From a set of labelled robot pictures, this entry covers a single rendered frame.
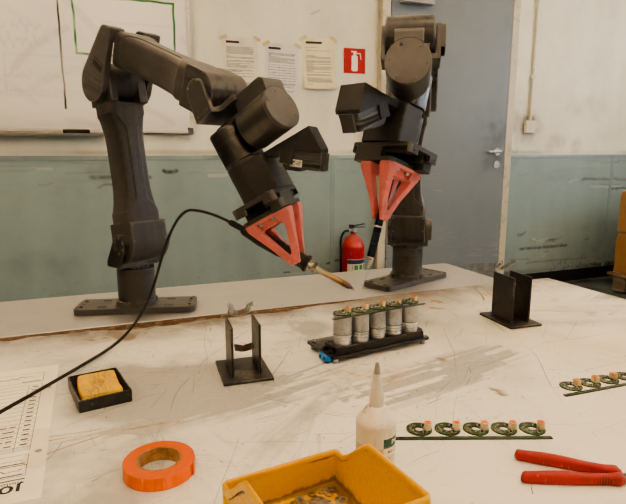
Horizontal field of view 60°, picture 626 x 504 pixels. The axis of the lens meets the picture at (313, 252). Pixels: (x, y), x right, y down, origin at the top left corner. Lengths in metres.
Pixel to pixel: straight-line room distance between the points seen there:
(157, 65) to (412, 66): 0.37
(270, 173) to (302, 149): 0.05
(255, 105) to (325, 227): 2.87
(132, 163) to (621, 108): 4.49
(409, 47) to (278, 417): 0.45
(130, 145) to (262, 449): 0.58
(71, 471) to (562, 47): 4.41
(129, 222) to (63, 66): 2.36
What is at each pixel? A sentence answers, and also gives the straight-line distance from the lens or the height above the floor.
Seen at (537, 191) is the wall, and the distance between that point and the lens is 4.49.
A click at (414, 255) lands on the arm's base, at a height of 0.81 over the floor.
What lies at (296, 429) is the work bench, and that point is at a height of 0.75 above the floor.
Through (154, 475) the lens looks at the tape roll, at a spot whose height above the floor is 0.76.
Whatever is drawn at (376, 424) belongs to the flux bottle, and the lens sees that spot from 0.47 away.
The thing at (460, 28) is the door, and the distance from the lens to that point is 4.01.
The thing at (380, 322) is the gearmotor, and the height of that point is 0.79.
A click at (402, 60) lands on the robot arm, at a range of 0.70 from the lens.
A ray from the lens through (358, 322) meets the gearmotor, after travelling 0.73.
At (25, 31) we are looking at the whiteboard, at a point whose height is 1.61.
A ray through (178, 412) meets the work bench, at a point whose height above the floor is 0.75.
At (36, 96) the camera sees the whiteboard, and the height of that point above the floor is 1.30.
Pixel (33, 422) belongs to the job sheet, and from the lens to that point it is 0.64.
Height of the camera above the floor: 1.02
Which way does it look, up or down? 10 degrees down
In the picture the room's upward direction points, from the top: straight up
